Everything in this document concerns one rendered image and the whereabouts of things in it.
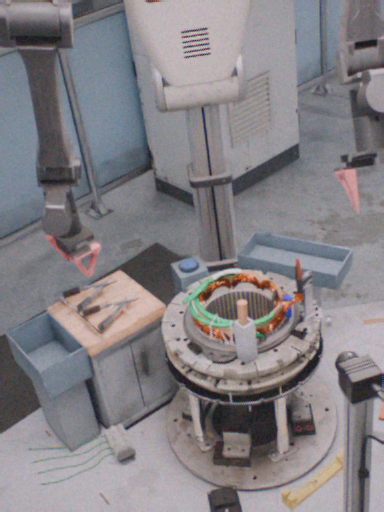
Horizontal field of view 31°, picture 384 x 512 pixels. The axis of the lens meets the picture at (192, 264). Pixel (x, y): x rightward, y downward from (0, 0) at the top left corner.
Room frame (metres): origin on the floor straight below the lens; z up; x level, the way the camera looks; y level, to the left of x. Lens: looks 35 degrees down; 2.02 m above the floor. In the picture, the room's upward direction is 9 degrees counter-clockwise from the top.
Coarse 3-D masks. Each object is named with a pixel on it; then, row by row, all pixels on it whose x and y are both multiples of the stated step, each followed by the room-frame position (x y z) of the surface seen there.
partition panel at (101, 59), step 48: (96, 0) 3.64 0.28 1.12; (336, 0) 4.79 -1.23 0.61; (96, 48) 3.61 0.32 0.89; (336, 48) 4.79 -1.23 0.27; (0, 96) 3.26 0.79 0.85; (96, 96) 3.57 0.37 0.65; (0, 144) 3.21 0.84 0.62; (96, 144) 3.54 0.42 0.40; (144, 144) 3.72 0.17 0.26; (0, 192) 3.17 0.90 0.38
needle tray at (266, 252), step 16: (256, 240) 1.44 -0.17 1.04; (272, 240) 1.42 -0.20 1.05; (288, 240) 1.39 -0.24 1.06; (304, 240) 1.37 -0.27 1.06; (240, 256) 1.35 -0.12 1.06; (256, 256) 1.39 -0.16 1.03; (272, 256) 1.38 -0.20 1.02; (288, 256) 1.37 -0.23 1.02; (304, 256) 1.36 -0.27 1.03; (320, 256) 1.35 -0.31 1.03; (336, 256) 1.33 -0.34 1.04; (272, 272) 1.31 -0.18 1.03; (288, 272) 1.28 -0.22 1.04; (304, 272) 1.26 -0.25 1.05; (320, 272) 1.24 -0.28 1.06; (336, 272) 1.28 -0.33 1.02; (320, 288) 1.34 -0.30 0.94; (336, 288) 1.22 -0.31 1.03; (320, 304) 1.33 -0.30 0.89
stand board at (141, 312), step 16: (112, 288) 1.30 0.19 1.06; (128, 288) 1.29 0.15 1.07; (96, 304) 1.24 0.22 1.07; (128, 304) 1.23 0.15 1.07; (144, 304) 1.22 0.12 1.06; (160, 304) 1.21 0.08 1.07; (64, 320) 1.20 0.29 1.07; (80, 320) 1.20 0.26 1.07; (96, 320) 1.19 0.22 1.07; (128, 320) 1.17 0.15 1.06; (144, 320) 1.17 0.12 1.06; (80, 336) 1.14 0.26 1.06; (96, 336) 1.14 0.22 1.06; (112, 336) 1.13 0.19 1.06; (96, 352) 1.11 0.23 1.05
